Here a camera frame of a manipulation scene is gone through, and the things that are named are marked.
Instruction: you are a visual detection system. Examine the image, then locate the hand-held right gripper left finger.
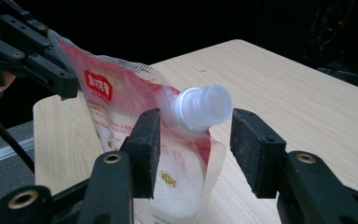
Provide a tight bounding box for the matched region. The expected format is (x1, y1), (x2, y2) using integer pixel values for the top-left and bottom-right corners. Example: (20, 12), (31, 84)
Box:
(76, 107), (162, 224)

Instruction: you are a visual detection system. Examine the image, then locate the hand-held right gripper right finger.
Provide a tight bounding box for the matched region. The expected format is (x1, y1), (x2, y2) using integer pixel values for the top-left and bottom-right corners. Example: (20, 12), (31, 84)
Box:
(229, 107), (358, 224)

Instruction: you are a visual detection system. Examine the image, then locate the red and white spout pouch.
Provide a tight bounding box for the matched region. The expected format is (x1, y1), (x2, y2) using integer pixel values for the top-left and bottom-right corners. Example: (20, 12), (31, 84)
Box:
(48, 29), (234, 224)

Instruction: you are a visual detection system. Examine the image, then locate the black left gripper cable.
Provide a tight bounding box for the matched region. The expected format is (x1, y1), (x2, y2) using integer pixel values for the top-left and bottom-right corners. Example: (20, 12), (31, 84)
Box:
(0, 101), (36, 174)

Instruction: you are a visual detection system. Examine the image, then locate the metal floor rail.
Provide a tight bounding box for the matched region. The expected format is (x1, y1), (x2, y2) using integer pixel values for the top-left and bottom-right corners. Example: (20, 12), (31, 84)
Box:
(0, 136), (35, 169)

